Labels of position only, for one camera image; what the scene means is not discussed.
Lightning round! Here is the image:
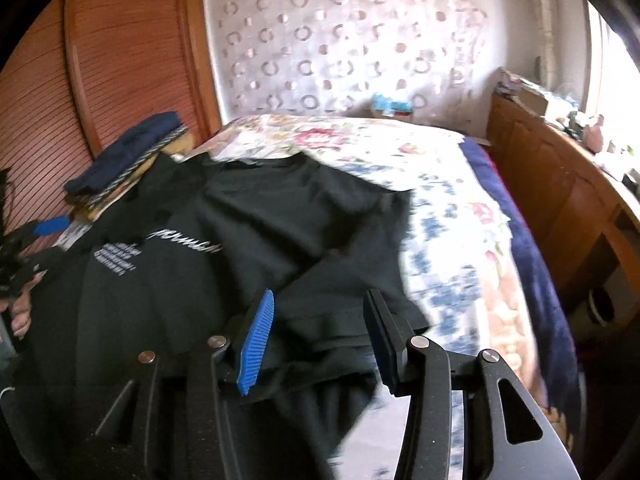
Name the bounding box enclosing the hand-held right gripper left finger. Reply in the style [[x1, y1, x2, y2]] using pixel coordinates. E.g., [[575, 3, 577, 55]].
[[75, 287, 332, 480]]

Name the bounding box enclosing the pink figurine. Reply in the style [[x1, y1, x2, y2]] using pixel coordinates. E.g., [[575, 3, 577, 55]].
[[584, 114, 607, 155]]

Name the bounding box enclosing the bright window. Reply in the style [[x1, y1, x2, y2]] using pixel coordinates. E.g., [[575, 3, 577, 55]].
[[584, 0, 640, 128]]

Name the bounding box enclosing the person's left hand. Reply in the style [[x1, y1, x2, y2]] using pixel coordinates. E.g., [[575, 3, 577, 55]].
[[0, 272, 43, 338]]

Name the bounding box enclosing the circle patterned curtain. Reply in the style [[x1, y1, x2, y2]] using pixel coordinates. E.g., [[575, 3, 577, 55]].
[[202, 0, 523, 127]]

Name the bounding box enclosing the wooden cabinet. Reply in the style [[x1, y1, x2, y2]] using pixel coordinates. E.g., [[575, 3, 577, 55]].
[[486, 91, 640, 313]]

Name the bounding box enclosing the cardboard box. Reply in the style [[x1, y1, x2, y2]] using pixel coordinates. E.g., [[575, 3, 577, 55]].
[[517, 81, 552, 113]]

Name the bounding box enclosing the folded dark patterned cloth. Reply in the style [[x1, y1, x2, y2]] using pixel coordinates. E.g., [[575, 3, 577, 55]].
[[87, 127, 191, 203]]

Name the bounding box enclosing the navy blue blanket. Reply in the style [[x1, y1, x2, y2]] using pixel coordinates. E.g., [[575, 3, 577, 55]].
[[459, 137, 587, 411]]

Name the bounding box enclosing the folded navy cloth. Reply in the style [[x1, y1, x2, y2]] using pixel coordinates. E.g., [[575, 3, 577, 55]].
[[64, 111, 187, 196]]

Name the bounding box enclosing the wooden slatted wardrobe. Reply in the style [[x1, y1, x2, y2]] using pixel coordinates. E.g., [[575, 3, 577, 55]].
[[0, 0, 224, 223]]

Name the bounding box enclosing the stack of folded clothes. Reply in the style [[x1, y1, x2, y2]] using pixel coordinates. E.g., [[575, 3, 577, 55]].
[[69, 140, 197, 223]]

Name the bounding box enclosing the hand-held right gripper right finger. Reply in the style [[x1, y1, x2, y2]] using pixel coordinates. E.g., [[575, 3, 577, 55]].
[[364, 287, 583, 480]]

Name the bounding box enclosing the black printed t-shirt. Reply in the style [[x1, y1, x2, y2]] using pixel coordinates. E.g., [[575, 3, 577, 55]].
[[20, 152, 432, 480]]

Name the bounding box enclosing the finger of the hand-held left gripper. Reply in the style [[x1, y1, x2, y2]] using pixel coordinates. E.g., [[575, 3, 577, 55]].
[[15, 215, 72, 251]]

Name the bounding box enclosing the blue floral bed sheet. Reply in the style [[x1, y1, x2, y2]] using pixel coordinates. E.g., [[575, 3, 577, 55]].
[[322, 170, 553, 480]]

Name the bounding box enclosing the white wrapped pipe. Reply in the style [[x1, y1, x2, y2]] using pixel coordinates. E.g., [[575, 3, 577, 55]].
[[519, 0, 563, 92]]

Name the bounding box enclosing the grey round container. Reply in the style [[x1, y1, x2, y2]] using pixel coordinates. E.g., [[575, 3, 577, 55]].
[[574, 284, 617, 332]]

